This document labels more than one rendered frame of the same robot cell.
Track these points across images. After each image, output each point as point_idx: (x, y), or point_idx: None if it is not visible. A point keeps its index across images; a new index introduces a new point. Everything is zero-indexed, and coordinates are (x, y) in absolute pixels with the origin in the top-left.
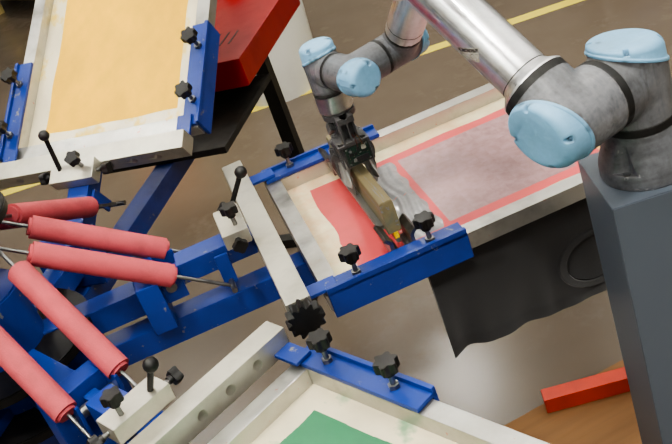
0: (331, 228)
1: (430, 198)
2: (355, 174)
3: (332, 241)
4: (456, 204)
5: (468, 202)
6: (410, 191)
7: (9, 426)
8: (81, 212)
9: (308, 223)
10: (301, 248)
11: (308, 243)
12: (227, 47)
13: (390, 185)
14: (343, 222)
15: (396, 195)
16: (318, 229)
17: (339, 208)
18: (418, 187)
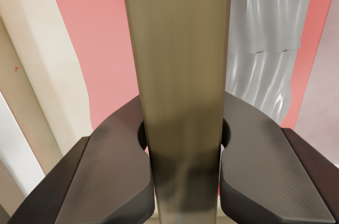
0: (72, 60)
1: (303, 98)
2: (160, 212)
3: (74, 109)
4: (320, 146)
5: (337, 153)
6: (291, 42)
7: None
8: None
9: None
10: (2, 159)
11: (16, 153)
12: None
13: None
14: (103, 55)
15: (254, 46)
16: (37, 42)
17: None
18: (318, 31)
